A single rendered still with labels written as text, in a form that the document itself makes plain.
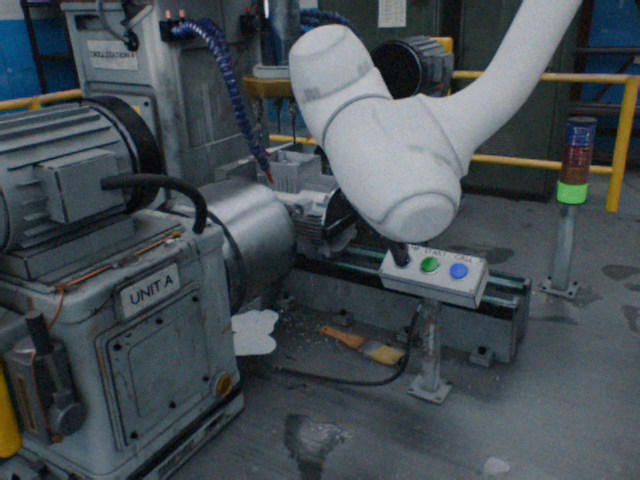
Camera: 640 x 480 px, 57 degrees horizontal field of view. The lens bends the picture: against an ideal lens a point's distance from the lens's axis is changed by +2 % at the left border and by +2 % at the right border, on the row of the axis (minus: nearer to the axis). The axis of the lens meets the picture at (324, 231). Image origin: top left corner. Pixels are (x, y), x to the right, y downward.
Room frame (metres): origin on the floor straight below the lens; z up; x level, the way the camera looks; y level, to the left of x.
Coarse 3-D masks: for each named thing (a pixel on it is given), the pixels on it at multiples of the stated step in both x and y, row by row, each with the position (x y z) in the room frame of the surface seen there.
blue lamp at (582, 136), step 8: (568, 128) 1.27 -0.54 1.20; (576, 128) 1.25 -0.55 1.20; (584, 128) 1.25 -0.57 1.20; (592, 128) 1.25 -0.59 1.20; (568, 136) 1.27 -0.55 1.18; (576, 136) 1.25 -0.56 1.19; (584, 136) 1.25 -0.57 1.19; (592, 136) 1.25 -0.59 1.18; (568, 144) 1.26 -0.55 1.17; (576, 144) 1.25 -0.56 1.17; (584, 144) 1.25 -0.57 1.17; (592, 144) 1.25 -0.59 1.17
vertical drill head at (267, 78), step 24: (264, 0) 1.30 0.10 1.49; (288, 0) 1.29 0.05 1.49; (264, 24) 1.30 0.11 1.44; (288, 24) 1.29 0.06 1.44; (264, 48) 1.30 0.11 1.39; (288, 48) 1.29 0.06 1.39; (264, 72) 1.28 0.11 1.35; (288, 72) 1.27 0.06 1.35; (264, 96) 1.26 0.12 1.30; (288, 96) 1.25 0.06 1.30
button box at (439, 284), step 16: (416, 256) 0.91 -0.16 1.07; (432, 256) 0.90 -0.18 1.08; (448, 256) 0.89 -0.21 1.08; (464, 256) 0.88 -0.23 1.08; (384, 272) 0.90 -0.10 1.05; (400, 272) 0.89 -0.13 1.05; (416, 272) 0.88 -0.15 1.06; (432, 272) 0.87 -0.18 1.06; (448, 272) 0.86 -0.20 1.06; (480, 272) 0.85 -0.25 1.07; (400, 288) 0.91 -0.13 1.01; (416, 288) 0.88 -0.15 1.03; (432, 288) 0.86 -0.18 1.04; (448, 288) 0.84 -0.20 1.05; (464, 288) 0.83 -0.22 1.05; (480, 288) 0.85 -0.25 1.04; (464, 304) 0.84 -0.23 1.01
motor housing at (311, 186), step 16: (320, 176) 1.29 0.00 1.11; (288, 192) 1.27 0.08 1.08; (304, 192) 1.26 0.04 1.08; (320, 192) 1.24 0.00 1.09; (336, 192) 1.34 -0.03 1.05; (288, 208) 1.24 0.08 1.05; (320, 208) 1.21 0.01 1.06; (336, 208) 1.35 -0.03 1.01; (304, 224) 1.20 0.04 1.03; (320, 224) 1.19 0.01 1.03; (352, 224) 1.31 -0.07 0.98; (320, 240) 1.19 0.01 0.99; (336, 240) 1.29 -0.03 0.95; (336, 256) 1.24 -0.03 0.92
